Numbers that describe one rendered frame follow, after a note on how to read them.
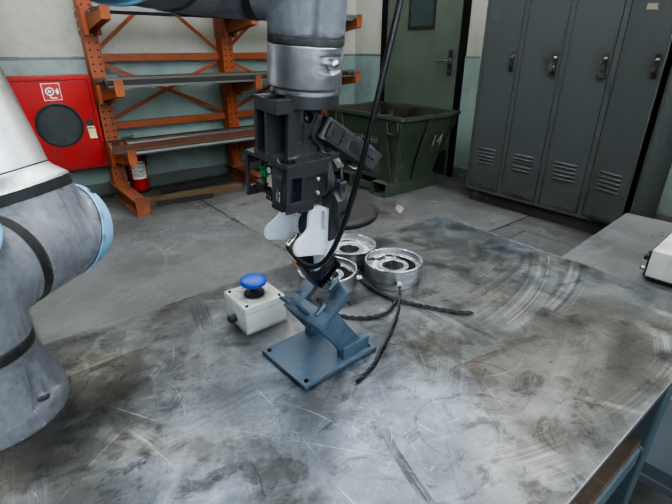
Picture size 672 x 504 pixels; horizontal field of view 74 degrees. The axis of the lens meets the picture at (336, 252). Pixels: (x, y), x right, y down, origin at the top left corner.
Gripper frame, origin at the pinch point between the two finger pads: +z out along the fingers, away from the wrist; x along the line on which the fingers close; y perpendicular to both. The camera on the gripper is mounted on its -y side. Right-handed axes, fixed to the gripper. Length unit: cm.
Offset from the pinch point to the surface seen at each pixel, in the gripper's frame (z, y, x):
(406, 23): -15, -373, -265
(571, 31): -22, -301, -81
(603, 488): 38, -31, 38
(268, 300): 12.0, 0.0, -8.9
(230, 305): 14.1, 3.5, -13.9
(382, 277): 13.4, -20.5, -3.1
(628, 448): 37, -42, 39
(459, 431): 13.2, -1.7, 23.4
